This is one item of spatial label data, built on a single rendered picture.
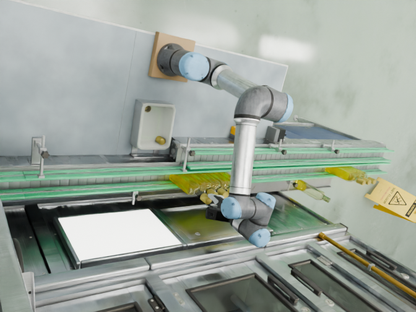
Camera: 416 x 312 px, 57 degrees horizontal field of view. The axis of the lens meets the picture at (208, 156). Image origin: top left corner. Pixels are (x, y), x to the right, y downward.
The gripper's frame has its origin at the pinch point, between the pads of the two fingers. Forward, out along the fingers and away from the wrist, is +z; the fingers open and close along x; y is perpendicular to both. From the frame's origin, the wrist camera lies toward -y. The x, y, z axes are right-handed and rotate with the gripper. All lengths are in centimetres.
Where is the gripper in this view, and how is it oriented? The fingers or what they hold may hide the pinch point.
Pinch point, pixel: (207, 200)
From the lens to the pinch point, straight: 169.1
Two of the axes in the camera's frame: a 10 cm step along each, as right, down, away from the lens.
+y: 8.2, -0.2, 5.7
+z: -5.4, -3.3, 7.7
